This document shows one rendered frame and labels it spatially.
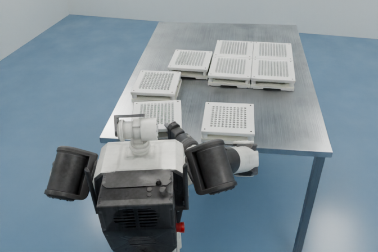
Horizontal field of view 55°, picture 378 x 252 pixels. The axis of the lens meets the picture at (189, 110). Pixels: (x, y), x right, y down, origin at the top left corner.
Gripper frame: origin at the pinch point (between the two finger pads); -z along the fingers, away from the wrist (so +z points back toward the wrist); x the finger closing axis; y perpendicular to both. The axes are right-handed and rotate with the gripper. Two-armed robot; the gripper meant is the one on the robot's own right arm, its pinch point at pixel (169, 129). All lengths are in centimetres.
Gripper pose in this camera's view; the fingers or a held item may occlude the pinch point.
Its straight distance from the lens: 171.1
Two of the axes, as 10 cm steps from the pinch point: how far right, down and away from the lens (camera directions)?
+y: 8.3, -3.4, 4.5
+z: 5.6, 4.6, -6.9
